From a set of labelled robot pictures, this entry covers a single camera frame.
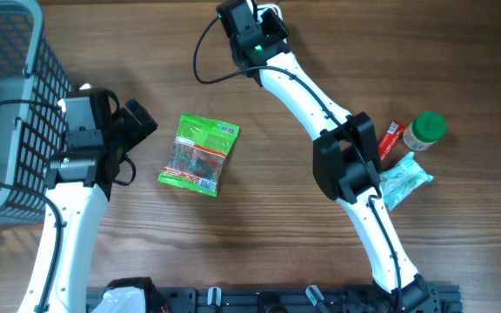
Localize green snack bag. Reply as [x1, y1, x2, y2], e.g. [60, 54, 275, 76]
[158, 113, 240, 196]

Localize red tube packet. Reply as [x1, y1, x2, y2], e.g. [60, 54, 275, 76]
[378, 121, 406, 161]

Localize green lid spice jar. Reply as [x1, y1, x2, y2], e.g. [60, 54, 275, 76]
[403, 111, 447, 151]

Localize pale green wipes packet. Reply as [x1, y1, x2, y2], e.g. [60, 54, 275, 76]
[380, 151, 433, 210]

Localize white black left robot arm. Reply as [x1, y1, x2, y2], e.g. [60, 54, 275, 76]
[19, 96, 157, 312]

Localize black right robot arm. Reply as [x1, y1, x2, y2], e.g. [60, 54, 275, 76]
[217, 1, 429, 312]

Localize white barcode scanner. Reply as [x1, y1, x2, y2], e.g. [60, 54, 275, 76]
[257, 3, 283, 18]

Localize grey plastic basket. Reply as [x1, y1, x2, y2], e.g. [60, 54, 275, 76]
[0, 1, 73, 223]

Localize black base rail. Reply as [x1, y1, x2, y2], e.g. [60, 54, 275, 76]
[85, 284, 464, 313]

